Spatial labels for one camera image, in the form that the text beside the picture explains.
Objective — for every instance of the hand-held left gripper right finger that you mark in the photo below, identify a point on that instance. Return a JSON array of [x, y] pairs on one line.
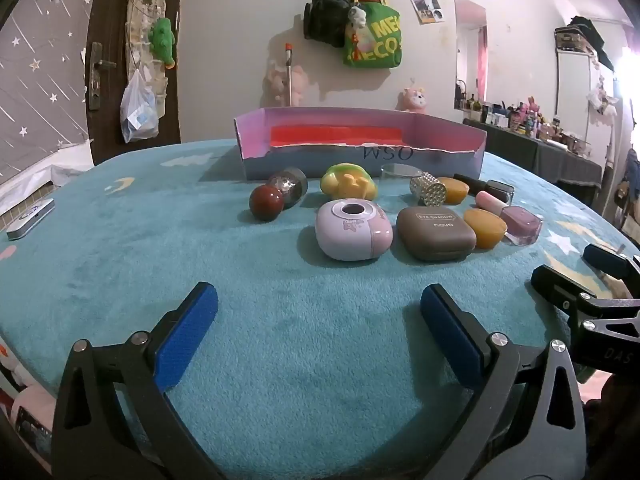
[[450, 340]]

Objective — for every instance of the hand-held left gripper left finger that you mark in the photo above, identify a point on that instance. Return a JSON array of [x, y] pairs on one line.
[[187, 340]]

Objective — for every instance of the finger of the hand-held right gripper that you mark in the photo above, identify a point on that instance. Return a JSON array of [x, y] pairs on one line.
[[605, 260], [557, 285]]

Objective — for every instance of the pink nail polish bottle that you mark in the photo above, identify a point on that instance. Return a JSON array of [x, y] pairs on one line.
[[517, 220]]

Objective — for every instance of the amber round soap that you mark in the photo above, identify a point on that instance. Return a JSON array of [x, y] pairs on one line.
[[456, 190], [485, 229]]

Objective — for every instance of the brown eyeshadow case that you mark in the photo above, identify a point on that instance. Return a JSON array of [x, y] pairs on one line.
[[435, 234]]

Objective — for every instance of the dark nail polish bottle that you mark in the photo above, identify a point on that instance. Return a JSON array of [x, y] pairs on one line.
[[495, 191]]

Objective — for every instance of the lilac round case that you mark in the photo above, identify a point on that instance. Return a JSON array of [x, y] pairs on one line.
[[352, 232]]

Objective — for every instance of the red-brown ball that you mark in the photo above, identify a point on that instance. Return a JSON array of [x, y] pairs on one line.
[[266, 202]]

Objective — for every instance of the pink cardboard box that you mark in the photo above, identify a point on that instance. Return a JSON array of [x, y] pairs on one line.
[[325, 117]]

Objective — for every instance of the teal star print blanket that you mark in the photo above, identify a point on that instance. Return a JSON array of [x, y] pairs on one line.
[[275, 310]]

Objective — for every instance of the dark cloth covered table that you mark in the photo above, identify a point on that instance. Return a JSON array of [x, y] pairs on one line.
[[540, 155]]

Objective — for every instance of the rhinestone studded cylinder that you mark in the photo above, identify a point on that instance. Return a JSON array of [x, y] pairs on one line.
[[428, 191]]

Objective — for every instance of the row of small bottles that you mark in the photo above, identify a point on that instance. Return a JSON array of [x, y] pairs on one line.
[[525, 119]]

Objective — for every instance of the clear glass cup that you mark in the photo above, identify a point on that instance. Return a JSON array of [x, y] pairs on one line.
[[395, 172]]

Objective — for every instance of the white cabinet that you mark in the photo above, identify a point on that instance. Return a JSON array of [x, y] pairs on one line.
[[575, 85]]

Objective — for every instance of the yellow green squishy toy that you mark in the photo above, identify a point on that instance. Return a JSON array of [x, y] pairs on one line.
[[347, 180]]

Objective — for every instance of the white remote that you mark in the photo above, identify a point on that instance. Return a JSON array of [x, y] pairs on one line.
[[30, 217]]

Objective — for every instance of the white sheet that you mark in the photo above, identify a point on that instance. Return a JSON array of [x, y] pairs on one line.
[[45, 167]]

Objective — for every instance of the pink plush doll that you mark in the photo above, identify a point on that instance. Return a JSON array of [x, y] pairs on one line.
[[415, 100]]

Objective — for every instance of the clear plastic bag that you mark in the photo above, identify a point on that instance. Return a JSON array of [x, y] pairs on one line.
[[139, 110]]

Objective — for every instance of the pale pink plush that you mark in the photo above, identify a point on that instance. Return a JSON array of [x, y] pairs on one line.
[[300, 82]]

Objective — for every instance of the stick with orange tip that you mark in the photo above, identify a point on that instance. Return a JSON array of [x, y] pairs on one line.
[[288, 75]]

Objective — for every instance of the green plush toy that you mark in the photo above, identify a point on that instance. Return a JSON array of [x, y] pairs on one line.
[[163, 40]]

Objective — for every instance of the green tote bag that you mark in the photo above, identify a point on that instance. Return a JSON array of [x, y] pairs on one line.
[[380, 40]]

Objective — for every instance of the hanging fabric organizer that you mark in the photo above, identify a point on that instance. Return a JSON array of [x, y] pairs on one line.
[[142, 15]]

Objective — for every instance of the dark wooden door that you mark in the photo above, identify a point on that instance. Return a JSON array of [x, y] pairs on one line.
[[107, 20]]

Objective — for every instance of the small white plush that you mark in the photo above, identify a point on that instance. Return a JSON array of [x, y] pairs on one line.
[[357, 17]]

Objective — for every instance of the black backpack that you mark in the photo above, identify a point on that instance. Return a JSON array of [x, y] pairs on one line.
[[327, 12]]

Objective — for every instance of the wall mirror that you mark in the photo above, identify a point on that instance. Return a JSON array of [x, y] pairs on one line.
[[470, 55]]

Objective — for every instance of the wall photo poster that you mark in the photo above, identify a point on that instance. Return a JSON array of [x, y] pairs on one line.
[[425, 2]]

